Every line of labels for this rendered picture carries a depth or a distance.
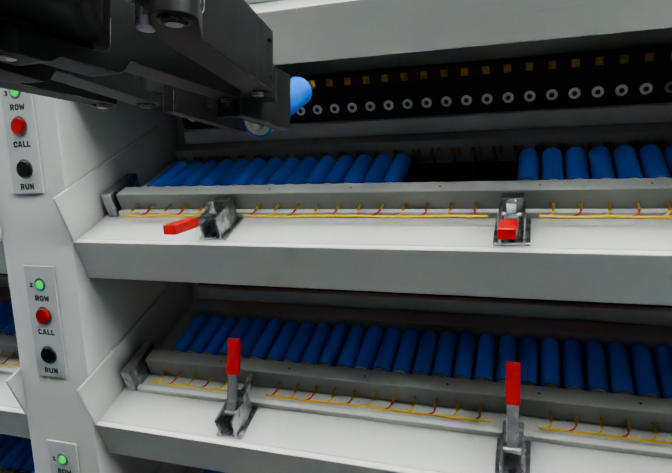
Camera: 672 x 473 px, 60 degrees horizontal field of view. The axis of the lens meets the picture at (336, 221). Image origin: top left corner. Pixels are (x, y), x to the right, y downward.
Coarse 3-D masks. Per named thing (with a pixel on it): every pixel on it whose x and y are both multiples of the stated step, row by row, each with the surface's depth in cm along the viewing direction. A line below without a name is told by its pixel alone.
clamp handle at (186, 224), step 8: (208, 208) 53; (216, 208) 54; (200, 216) 52; (208, 216) 52; (168, 224) 48; (176, 224) 48; (184, 224) 48; (192, 224) 50; (168, 232) 47; (176, 232) 47
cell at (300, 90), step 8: (296, 80) 35; (304, 80) 36; (296, 88) 34; (304, 88) 35; (296, 96) 34; (304, 96) 35; (296, 104) 34; (304, 104) 36; (248, 128) 32; (256, 128) 31; (264, 128) 31; (256, 136) 32; (264, 136) 31
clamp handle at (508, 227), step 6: (510, 204) 44; (516, 204) 44; (510, 210) 45; (516, 210) 44; (504, 216) 44; (510, 216) 44; (516, 216) 44; (504, 222) 40; (510, 222) 40; (516, 222) 40; (498, 228) 39; (504, 228) 38; (510, 228) 38; (516, 228) 39; (498, 234) 39; (504, 234) 38; (510, 234) 38; (516, 234) 39
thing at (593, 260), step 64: (320, 128) 65; (384, 128) 63; (448, 128) 61; (64, 192) 57; (128, 256) 57; (192, 256) 54; (256, 256) 52; (320, 256) 50; (384, 256) 48; (448, 256) 46; (512, 256) 44; (576, 256) 43; (640, 256) 41
